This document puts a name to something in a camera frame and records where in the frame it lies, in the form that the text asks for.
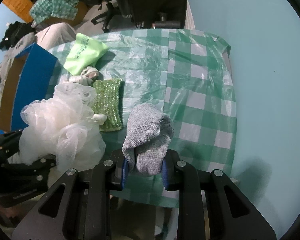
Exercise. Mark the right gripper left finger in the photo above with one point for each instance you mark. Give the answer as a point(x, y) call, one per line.
point(77, 205)

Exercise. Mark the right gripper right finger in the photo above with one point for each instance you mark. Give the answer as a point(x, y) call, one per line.
point(231, 214)

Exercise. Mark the white mesh bath pouf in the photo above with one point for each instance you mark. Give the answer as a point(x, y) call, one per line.
point(64, 126)

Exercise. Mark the grey knitted sock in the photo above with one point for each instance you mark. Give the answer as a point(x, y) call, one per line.
point(149, 133)

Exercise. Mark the blue cardboard box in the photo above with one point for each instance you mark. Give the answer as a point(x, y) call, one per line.
point(27, 81)

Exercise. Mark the green sparkly sponge cloth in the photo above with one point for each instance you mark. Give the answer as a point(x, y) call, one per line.
point(107, 103)

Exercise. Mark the crumpled white patterned bag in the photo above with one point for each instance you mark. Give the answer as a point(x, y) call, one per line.
point(87, 76)

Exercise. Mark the green checkered plastic tablecloth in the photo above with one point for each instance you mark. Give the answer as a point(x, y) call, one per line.
point(185, 74)

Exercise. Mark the beige bed sheet mattress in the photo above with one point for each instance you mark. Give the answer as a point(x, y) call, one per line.
point(55, 35)

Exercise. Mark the light green printed cloth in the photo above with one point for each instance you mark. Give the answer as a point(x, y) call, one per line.
point(84, 53)

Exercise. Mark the black clothes pile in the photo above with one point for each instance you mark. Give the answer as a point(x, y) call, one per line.
point(15, 32)

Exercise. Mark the green checkered cloth on box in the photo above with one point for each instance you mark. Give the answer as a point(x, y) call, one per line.
point(44, 9)

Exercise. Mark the black office chair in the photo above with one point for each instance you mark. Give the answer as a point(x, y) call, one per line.
point(115, 2)

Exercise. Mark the large black cabinet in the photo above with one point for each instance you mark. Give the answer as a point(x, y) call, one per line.
point(162, 14)

